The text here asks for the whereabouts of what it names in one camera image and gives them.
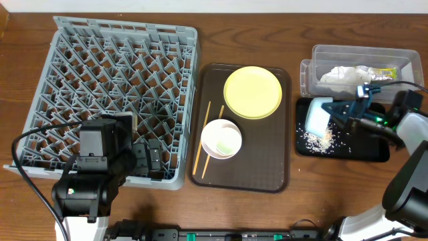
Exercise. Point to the light blue bowl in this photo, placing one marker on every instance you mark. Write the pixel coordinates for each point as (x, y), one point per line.
(317, 118)

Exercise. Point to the black waste tray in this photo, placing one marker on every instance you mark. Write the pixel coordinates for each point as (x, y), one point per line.
(365, 146)

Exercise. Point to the left wooden chopstick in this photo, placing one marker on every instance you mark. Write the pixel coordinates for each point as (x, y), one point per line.
(200, 140)

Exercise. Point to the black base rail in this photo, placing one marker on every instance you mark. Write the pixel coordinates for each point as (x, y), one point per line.
(138, 231)

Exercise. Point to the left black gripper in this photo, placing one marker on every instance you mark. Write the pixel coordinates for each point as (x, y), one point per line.
(147, 158)

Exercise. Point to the pink white bowl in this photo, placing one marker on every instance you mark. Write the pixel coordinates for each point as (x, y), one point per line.
(210, 134)

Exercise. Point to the yellow plate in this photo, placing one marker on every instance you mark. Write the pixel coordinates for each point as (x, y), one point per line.
(252, 92)

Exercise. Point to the white napkin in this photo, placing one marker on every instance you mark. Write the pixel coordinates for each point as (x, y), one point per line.
(355, 75)

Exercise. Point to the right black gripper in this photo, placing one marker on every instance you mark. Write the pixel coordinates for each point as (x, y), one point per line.
(352, 108)

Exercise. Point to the dark brown serving tray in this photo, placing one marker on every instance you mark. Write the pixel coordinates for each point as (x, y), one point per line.
(263, 162)

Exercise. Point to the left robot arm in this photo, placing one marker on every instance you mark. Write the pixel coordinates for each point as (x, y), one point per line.
(90, 181)

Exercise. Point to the rice grains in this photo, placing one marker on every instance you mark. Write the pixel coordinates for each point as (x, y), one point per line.
(333, 142)

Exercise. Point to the clear plastic bin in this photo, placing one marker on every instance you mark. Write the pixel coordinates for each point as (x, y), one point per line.
(326, 57)

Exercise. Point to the small white green cup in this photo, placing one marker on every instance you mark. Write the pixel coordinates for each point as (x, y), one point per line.
(229, 141)

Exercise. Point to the green orange snack wrapper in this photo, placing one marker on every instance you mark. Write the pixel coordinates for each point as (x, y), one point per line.
(382, 74)

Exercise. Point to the grey plastic dishwasher rack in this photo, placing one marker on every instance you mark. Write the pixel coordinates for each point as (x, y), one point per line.
(97, 67)

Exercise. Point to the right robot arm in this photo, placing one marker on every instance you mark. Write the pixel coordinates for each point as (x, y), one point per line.
(403, 210)

